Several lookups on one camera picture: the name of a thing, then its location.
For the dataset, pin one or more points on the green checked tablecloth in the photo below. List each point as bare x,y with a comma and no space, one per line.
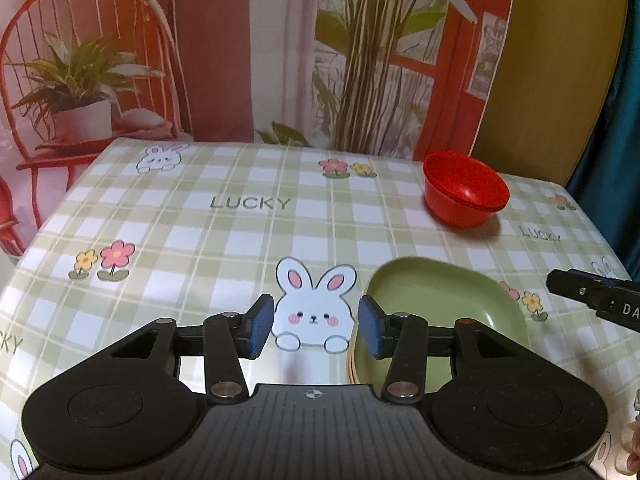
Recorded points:
209,234

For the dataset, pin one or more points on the wooden board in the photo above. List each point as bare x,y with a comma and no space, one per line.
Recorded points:
557,63

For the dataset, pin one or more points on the red bowl far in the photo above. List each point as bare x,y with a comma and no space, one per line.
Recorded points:
461,191

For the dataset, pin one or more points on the right hand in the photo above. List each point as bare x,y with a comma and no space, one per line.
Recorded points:
627,456

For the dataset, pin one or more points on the orange square plate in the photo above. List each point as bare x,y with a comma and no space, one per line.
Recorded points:
350,360

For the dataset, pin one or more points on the teal curtain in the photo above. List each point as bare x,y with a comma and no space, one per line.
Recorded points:
606,180

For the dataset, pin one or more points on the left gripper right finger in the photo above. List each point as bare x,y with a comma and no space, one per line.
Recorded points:
402,339

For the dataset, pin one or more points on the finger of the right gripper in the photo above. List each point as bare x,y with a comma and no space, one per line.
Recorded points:
574,287
594,277

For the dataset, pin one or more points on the printed backdrop cloth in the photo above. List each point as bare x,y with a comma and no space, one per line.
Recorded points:
391,78

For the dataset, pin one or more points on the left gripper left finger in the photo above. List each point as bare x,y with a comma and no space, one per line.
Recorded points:
227,339

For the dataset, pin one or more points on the green square plate near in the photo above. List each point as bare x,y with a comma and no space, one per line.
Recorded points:
441,293

